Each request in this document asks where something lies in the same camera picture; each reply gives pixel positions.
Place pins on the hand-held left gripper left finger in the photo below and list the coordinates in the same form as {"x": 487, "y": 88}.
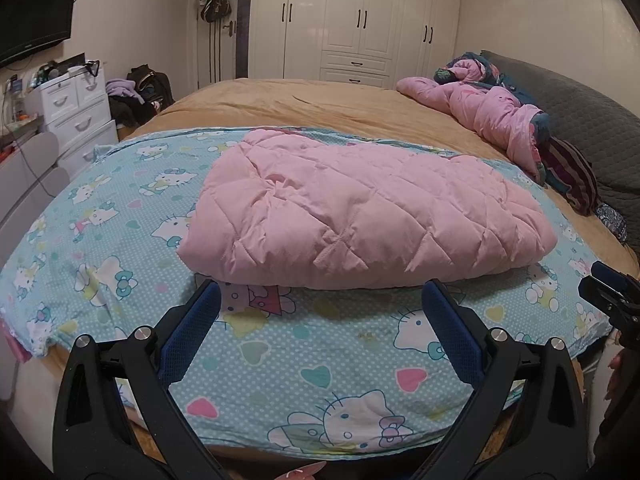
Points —
{"x": 192, "y": 335}

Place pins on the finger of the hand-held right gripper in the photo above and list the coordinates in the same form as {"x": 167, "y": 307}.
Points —
{"x": 612, "y": 285}

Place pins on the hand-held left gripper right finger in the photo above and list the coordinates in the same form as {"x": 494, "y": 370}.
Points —
{"x": 452, "y": 332}

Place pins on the pink quilted jacket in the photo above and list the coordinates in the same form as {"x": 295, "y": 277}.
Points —
{"x": 350, "y": 210}

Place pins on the dark clothes pile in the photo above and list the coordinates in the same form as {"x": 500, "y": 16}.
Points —
{"x": 127, "y": 110}

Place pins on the black clothes hanger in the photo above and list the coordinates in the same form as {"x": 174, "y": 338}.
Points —
{"x": 92, "y": 66}

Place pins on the person's right hand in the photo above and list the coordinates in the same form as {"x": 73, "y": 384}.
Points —
{"x": 615, "y": 375}

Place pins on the person's left hand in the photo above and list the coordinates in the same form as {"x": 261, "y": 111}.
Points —
{"x": 305, "y": 474}

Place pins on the dark patterned pillow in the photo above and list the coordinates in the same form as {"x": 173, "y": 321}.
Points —
{"x": 612, "y": 220}

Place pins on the cartoon cat print blanket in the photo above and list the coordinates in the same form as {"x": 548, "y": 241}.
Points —
{"x": 300, "y": 350}

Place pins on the dark striped pillow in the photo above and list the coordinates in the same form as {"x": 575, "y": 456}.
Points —
{"x": 570, "y": 170}

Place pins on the grey quilted headboard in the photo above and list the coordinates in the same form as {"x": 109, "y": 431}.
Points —
{"x": 590, "y": 110}

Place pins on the white low cabinet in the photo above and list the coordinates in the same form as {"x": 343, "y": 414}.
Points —
{"x": 30, "y": 180}

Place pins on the white drawer chest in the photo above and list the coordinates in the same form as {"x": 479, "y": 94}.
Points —
{"x": 75, "y": 120}

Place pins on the black backpack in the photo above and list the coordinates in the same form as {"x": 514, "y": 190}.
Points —
{"x": 152, "y": 82}

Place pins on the purple cloth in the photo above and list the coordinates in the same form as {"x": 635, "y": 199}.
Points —
{"x": 122, "y": 89}

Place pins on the bed with tan sheet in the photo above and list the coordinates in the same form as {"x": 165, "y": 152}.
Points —
{"x": 325, "y": 102}

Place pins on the white door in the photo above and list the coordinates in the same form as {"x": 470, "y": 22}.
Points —
{"x": 222, "y": 60}

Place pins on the white wardrobe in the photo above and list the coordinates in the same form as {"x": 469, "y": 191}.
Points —
{"x": 350, "y": 10}

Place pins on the black television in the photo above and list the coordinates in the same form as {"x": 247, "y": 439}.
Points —
{"x": 30, "y": 20}

